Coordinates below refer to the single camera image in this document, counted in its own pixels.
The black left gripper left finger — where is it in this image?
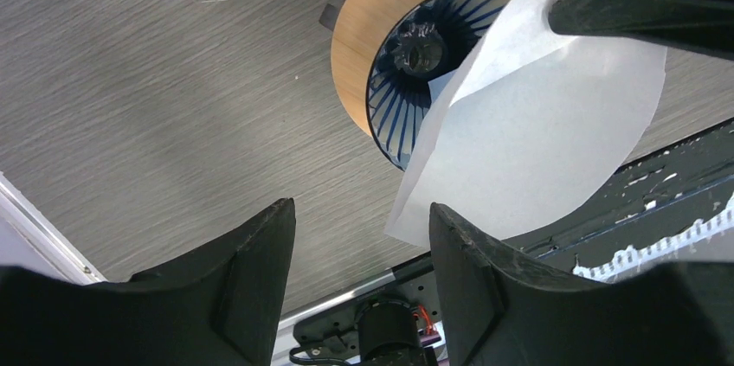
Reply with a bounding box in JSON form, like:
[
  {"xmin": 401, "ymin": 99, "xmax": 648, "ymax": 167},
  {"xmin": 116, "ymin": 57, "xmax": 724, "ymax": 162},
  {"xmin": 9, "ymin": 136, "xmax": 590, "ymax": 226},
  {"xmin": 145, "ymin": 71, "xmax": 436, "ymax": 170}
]
[{"xmin": 1, "ymin": 198, "xmax": 296, "ymax": 365}]

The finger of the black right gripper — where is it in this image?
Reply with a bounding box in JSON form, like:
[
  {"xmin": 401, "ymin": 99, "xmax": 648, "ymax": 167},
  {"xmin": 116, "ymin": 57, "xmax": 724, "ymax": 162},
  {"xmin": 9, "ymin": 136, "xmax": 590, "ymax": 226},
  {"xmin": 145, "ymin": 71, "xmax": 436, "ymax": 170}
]
[{"xmin": 548, "ymin": 0, "xmax": 733, "ymax": 61}]

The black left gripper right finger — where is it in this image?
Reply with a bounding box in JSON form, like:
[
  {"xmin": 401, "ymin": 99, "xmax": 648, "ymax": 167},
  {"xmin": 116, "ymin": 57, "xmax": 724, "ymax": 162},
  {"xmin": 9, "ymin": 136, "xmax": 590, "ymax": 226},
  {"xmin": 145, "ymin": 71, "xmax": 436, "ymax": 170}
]
[{"xmin": 429, "ymin": 203, "xmax": 733, "ymax": 365}]

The dark smoky glass dripper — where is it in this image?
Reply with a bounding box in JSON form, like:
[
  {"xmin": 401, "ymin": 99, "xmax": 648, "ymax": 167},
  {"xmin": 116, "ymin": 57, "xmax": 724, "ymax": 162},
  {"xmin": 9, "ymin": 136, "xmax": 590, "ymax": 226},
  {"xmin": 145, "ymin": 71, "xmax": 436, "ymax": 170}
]
[{"xmin": 319, "ymin": 3, "xmax": 340, "ymax": 32}]

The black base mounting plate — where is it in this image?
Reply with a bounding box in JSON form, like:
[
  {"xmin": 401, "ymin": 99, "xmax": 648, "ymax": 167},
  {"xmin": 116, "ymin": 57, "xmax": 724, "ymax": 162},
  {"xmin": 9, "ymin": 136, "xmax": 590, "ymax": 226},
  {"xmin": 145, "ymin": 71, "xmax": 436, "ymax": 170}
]
[{"xmin": 274, "ymin": 120, "xmax": 733, "ymax": 365}]

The aluminium frame rail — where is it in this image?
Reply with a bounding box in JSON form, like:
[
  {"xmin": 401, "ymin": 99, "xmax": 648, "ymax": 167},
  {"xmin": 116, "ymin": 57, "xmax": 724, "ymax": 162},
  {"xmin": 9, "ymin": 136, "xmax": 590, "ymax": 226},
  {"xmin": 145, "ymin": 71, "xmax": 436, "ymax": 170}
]
[{"xmin": 1, "ymin": 177, "xmax": 106, "ymax": 285}]

